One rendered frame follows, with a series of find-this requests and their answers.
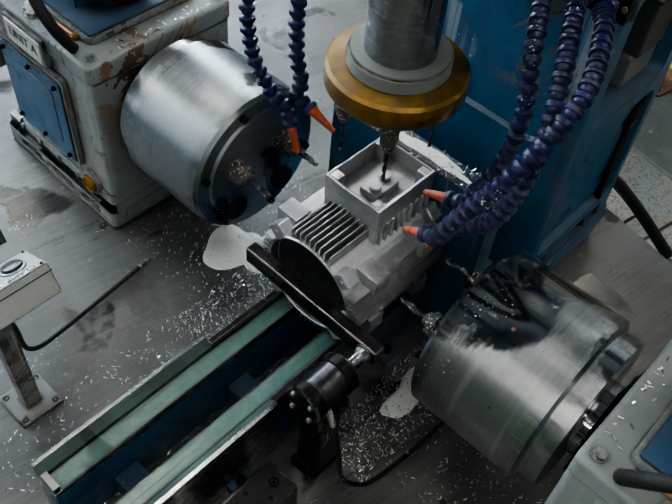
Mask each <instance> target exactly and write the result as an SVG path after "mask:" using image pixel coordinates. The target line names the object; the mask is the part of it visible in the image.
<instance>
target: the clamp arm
mask: <svg viewBox="0 0 672 504"><path fill-rule="evenodd" d="M246 260H247V261H248V262H249V263H250V264H251V265H252V266H254V267H255V268H256V269H257V270H258V271H260V272H261V273H262V274H263V275H264V276H266V277H267V278H268V279H269V280H270V281H272V282H273V283H274V284H275V285H276V286H278V287H279V288H280V289H281V290H282V291H284V292H285V293H286V294H287V295H288V296H290V297H291V298H292V299H293V300H294V301H296V302H297V303H298V304H299V305H300V306H302V307H303V308H304V309H305V310H306V311H307V312H309V313H310V314H311V315H312V316H313V317H315V318H316V319H317V320H318V321H319V322H321V323H322V324H323V325H324V326H325V327H327V328H328V329H329V330H330V331H331V332H333V333H334V334H335V335H336V336H337V337H339V338H340V339H341V340H342V341H343V342H345V343H346V344H347V345H348V346H349V347H351V348H352V349H353V350H354V351H355V350H357V351H358V350H359V349H360V347H361V348H363V349H361V350H360V351H359V352H360V353H361V354H362V355H364V354H365V353H366V352H367V354H368V355H366V356H365V357H364V358H365V359H364V360H366V361H367V362H368V363H370V364H371V365H372V366H375V365H376V364H377V363H378V362H379V361H380V360H381V359H382V358H383V353H384V346H383V345H381V344H380V343H379V342H378V341H377V340H375V339H374V338H373V337H372V336H370V335H369V334H368V333H367V332H366V331H364V330H363V329H362V328H361V327H359V326H358V325H357V324H356V323H355V322H353V321H352V320H351V319H350V318H349V314H347V313H346V312H345V311H344V310H342V311H340V310H339V309H337V308H336V307H335V306H334V305H333V304H331V303H330V302H329V301H328V300H326V299H325V298H324V297H323V296H322V295H320V294H319V293H318V292H317V291H315V290H314V289H313V288H312V287H311V286H309V285H308V284H307V283H306V282H304V281H303V280H302V279H301V278H300V277H298V276H297V275H296V274H295V273H293V272H292V271H291V270H290V269H289V268H287V267H286V266H285V265H284V264H282V263H281V262H280V261H279V260H278V259H276V258H275V257H274V256H273V255H272V252H271V251H270V250H269V249H268V248H267V247H266V248H263V247H262V246H260V245H259V244H258V243H257V242H254V243H252V244H251V245H250V246H248V247H247V248H246Z"/></svg>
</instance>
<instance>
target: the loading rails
mask: <svg viewBox="0 0 672 504"><path fill-rule="evenodd" d="M419 292H420V290H419V291H418V292H417V293H415V294H414V295H413V296H412V295H411V294H410V293H408V292H407V291H406V290H405V291H404V292H403V293H402V294H400V295H399V296H398V297H397V298H396V299H395V300H393V301H392V302H391V303H390V304H389V305H387V306H386V307H385V308H384V309H383V311H384V313H383V318H382V323H381V324H379V325H378V326H377V327H376V328H375V329H374V330H372V331H371V332H370V333H368V334H369V335H370V336H372V337H373V338H374V339H375V340H377V341H378V342H379V343H380V344H381V345H383V346H384V353H383V358H382V359H381V360H380V361H379V362H378V364H379V365H380V366H381V367H382V368H384V369H387V368H388V367H389V366H390V365H391V364H392V363H393V362H394V361H396V360H397V359H398V358H399V357H400V355H401V349H400V348H399V347H397V346H396V345H395V344H394V343H392V342H391V341H390V340H391V339H392V338H393V337H394V336H396V335H397V334H398V333H399V332H400V331H401V330H402V329H403V328H405V327H406V326H407V325H408V324H409V323H410V322H411V321H412V320H413V317H414V313H413V312H411V311H410V310H409V309H407V308H406V307H405V305H404V304H402V303H400V298H401V297H403V296H404V297H405V299H406V301H409V302H412V303H413V304H414V305H417V301H418V297H419ZM316 329H317V325H316V326H315V327H313V322H312V323H311V324H309V319H307V320H306V321H305V320H304V316H302V317H300V312H298V313H296V307H295V308H294V309H292V303H290V304H288V298H287V297H286V295H285V294H284V292H283V291H276V290H275V289H274V290H273V291H272V292H270V293H269V294H268V295H266V296H265V297H264V298H262V299H261V300H260V301H258V302H257V303H256V304H254V305H253V306H252V307H250V308H249V309H248V310H246V311H245V312H244V313H242V314H241V315H240V316H239V317H237V318H236V319H235V320H233V321H232V322H231V323H229V324H228V325H227V326H225V327H224V328H223V329H221V330H220V331H219V332H217V333H216V334H215V335H213V336H212V337H211V338H209V339H208V340H207V339H206V337H205V336H204V335H202V336H200V337H199V338H198V339H196V340H195V341H194V342H192V343H191V344H190V345H188V346H187V347H186V348H184V349H183V350H182V351H180V352H179V353H178V354H176V355H175V356H174V357H172V358H171V359H170V360H168V361H167V362H166V363H164V364H163V365H162V366H160V367H159V368H158V369H156V370H155V371H154V372H152V373H151V374H150V375H148V376H147V377H146V378H144V379H143V380H142V381H140V382H139V383H138V384H136V385H135V386H134V387H132V388H131V389H130V390H128V391H127V392H126V393H124V394H123V395H122V396H120V397H119V398H118V399H116V400H115V401H114V402H112V403H111V404H110V405H108V406H107V407H106V408H104V409H103V410H102V411H100V412H99V413H98V414H96V415H95V416H94V417H92V418H91V419H90V420H88V421H87V422H86V423H84V424H83V425H82V426H80V427H79V428H78V429H76V430H75V431H74V432H72V433H71V434H70V435H68V436H67V437H66V438H64V439H63V440H62V441H60V442H59V443H58V444H56V445H55V446H54V447H52V448H51V449H50V450H48V451H47V452H46V453H44V454H43V455H42V456H40V457H39V458H38V459H36V460H35V461H34V462H32V463H31V466H32V468H33V470H34V472H35V474H36V476H37V478H38V480H39V482H40V484H41V486H42V488H43V490H44V492H45V494H46V496H47V498H48V500H49V502H50V504H103V503H104V502H106V501H107V500H108V499H109V498H111V497H112V496H113V495H114V494H115V493H117V492H118V491H119V492H120V493H121V494H122V495H123V496H122V497H121V498H120V499H119V500H118V501H116V502H115V503H114V504H214V503H215V502H216V501H217V500H219V499H220V498H221V497H222V496H223V495H224V494H225V493H226V492H228V493H229V494H231V493H232V492H234V491H235V490H236V489H237V488H238V487H239V486H241V485H242V484H243V483H244V482H245V481H246V480H247V479H248V478H249V477H250V476H251V475H252V473H251V472H250V471H251V470H252V469H253V468H254V467H256V466H257V465H258V464H259V463H260V462H261V461H262V460H263V459H265V458H266V457H267V456H268V455H269V454H270V453H271V452H272V451H274V450H275V449H276V448H277V440H278V439H279V438H280V437H281V436H282V435H284V434H285V433H286V432H287V431H288V430H289V429H290V428H291V427H293V426H294V425H295V424H296V423H297V422H298V421H299V420H300V418H299V417H298V416H297V415H296V414H295V413H294V408H293V409H291V408H290V407H289V404H291V403H290V401H289V399H288V395H287V389H288V387H289V386H290V385H291V384H293V383H294V382H295V381H296V380H297V379H302V378H303V377H304V376H305V375H306V374H308V373H309V372H310V371H311V370H312V369H314V368H315V367H316V366H317V365H318V364H319V361H320V360H321V359H322V358H323V357H324V356H326V355H327V354H328V353H329V352H336V353H339V354H341V355H343V356H344V357H345V358H346V357H348V356H349V355H350V354H351V353H352V352H353V351H354V350H353V349H352V348H351V347H349V346H348V345H347V344H346V343H345V342H343V341H342V340H336V339H333V338H332V336H331V334H330V332H329V331H328V329H327V330H325V331H324V332H323V333H322V332H321V333H320V334H319V335H318V336H316V337H315V338H314V339H313V340H312V341H310V342H309V343H308V344H307V345H306V346H304V347H303V348H302V349H301V350H299V351H298V352H297V353H296V354H295V355H293V356H292V357H291V358H290V359H289V360H287V361H286V362H285V363H284V364H282V365H281V366H280V367H279V368H278V369H276V370H275V371H274V372H273V373H272V374H270V375H269V376H268V377H267V378H266V379H264V380H263V381H262V382H261V383H258V382H257V381H256V380H255V379H256V378H257V377H258V376H260V375H261V374H262V373H263V372H265V371H266V369H268V368H269V367H271V366H272V365H273V364H274V363H276V362H277V361H278V360H279V359H280V358H282V357H283V356H284V355H285V354H287V353H288V352H289V351H290V350H291V349H293V348H294V347H295V346H296V345H298V344H299V343H300V342H301V341H302V340H304V339H305V338H306V337H307V336H309V335H310V334H311V333H312V332H313V331H315V330H316ZM228 401H230V402H231V403H232V404H233V406H232V407H230V408H229V409H228V410H227V411H225V412H224V413H223V414H222V415H221V416H219V417H218V418H217V419H216V420H215V421H213V422H212V423H211V424H210V425H209V426H207V427H206V428H205V429H204V430H202V431H201V432H200V433H199V434H198V435H196V436H195V437H194V438H193V439H192V440H190V441H189V442H188V443H187V444H185V445H184V446H183V447H182V448H181V449H179V450H178V451H177V452H176V453H175V454H173V455H172V456H171V457H170V458H169V459H167V460H166V461H165V462H164V463H162V464H161V465H160V466H159V467H158V468H156V469H155V470H154V471H153V472H152V473H149V472H148V471H147V470H146V468H147V467H148V466H150V465H151V464H152V463H153V462H155V461H156V460H157V459H158V458H159V457H161V456H162V455H163V454H164V453H166V452H167V451H168V450H169V449H170V448H172V447H173V446H174V445H175V444H177V443H178V442H179V441H180V440H181V439H183V438H184V437H185V436H186V435H188V434H189V433H190V432H191V431H192V430H194V429H195V428H196V427H197V426H199V425H200V424H201V423H202V422H203V421H205V420H206V419H207V418H208V417H210V416H211V414H213V413H214V412H216V411H217V410H218V409H219V408H221V407H222V406H223V405H224V404H225V403H227V402H228Z"/></svg>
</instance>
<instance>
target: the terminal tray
mask: <svg viewBox="0 0 672 504"><path fill-rule="evenodd" d="M379 140H380V137H379V138H378V139H377V140H375V141H374V142H372V143H371V144H369V145H368V146H366V147H365V148H363V149H362V150H361V151H359V152H358V153H356V154H355V155H353V156H352V157H350V158H349V159H348V160H346V161H345V162H343V163H342V164H340V165H339V166H337V167H336V168H335V169H333V170H332V171H330V172H329V173H327V174H326V178H325V190H324V194H325V198H324V205H325V204H326V203H328V202H329V201H330V200H331V201H332V203H331V205H332V204H334V203H335V202H336V207H338V206H339V205H341V210H342V209H343V208H346V213H347V212H349V211H350V217H352V216H353V215H355V221H357V220H358V219H360V224H359V226H361V225H362V224H363V223H364V224H365V225H364V231H365V230H367V229H368V228H369V235H368V238H369V239H370V240H371V242H372V243H373V245H375V244H377V245H381V240H382V239H383V240H384V241H386V240H387V235H389V236H392V235H393V230H395V231H396V232H397V231H398V229H399V226H401V227H404V223H405V221H406V222H407V223H409V222H410V217H412V218H415V215H416V212H417V213H418V214H420V212H421V208H422V206H424V205H426V204H427V202H428V199H429V196H428V195H426V194H424V193H423V191H424V189H429V190H431V189H432V184H433V180H434V176H435V170H433V169H432V168H430V167H429V166H428V165H426V164H425V163H423V162H422V161H420V160H419V159H417V158H416V157H414V156H413V155H411V154H410V153H408V152H407V151H406V150H404V149H403V148H401V147H400V146H398V145H397V146H396V147H395V148H394V149H393V151H392V152H391V153H389V157H388V163H387V170H386V174H385V181H384V182H382V181H381V180H380V178H381V175H382V174H383V173H382V166H383V165H384V162H383V159H384V151H383V150H382V147H381V146H380V144H379ZM422 168H425V169H427V172H425V173H424V172H422V171H421V169H422ZM337 172H338V173H340V174H341V176H340V177H336V176H335V173H337ZM377 202H380V203H381V204H382V205H381V206H380V207H377V206H376V205H375V204H376V203H377ZM346 213H345V214H346Z"/></svg>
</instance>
